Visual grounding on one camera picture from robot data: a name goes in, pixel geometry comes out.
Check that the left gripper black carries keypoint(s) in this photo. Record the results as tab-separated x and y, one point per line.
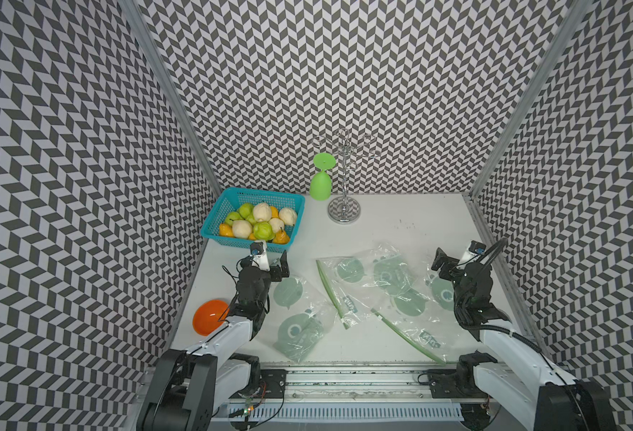
284	271

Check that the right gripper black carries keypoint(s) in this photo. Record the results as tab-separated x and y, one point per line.
449	264

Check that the green pear bag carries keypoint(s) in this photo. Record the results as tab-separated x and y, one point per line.
263	231
246	210
232	217

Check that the cream pear bag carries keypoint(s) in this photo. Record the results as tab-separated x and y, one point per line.
288	216
277	225
242	229
262	212

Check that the zip-top bag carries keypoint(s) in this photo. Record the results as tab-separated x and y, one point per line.
376	282
299	318
422	315

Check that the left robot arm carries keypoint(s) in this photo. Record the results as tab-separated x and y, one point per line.
188	385

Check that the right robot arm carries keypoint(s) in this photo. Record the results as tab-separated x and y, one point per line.
514	371

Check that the teal plastic basket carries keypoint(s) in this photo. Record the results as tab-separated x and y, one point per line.
231	199

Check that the orange bowl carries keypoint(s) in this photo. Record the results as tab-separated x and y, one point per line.
209	316

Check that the green plastic wine glass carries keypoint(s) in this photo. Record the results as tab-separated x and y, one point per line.
321	184

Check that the chrome glass holder stand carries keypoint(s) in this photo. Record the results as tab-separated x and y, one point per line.
348	148

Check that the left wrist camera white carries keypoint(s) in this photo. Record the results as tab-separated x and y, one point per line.
259	255

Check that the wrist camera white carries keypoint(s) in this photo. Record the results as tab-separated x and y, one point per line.
474	252
259	255

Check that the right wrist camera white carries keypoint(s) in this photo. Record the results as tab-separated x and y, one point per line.
474	252

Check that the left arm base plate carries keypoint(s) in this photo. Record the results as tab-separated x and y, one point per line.
265	384

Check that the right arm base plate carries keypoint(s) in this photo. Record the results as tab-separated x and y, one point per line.
453	384

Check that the aluminium front rail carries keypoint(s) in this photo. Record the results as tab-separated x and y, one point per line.
365	383

